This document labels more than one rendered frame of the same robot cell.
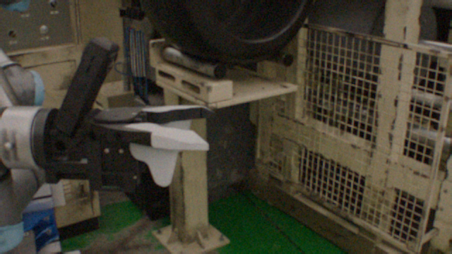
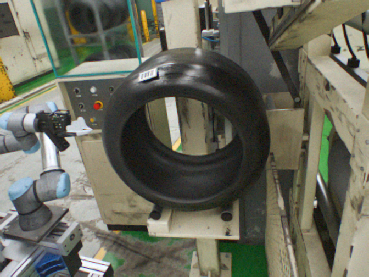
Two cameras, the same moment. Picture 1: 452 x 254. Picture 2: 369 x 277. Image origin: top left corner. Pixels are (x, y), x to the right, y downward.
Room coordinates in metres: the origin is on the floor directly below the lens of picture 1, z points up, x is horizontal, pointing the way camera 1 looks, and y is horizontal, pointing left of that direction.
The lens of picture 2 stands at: (0.88, -0.73, 1.70)
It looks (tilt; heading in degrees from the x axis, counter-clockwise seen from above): 28 degrees down; 46
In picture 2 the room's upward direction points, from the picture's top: 7 degrees counter-clockwise
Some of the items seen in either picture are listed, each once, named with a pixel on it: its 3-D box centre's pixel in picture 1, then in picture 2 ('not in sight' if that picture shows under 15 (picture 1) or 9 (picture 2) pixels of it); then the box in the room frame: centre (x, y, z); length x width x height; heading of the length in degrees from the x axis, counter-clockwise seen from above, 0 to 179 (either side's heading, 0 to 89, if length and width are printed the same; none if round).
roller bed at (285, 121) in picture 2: not in sight; (280, 131); (1.97, -0.19, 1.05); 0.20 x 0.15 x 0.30; 35
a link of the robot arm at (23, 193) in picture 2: not in sight; (25, 193); (1.07, 0.66, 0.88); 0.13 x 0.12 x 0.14; 149
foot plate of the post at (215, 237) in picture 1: (190, 234); (210, 267); (1.77, 0.16, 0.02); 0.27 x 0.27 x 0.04; 35
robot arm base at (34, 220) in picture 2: not in sight; (33, 212); (1.07, 0.66, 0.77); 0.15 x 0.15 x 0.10
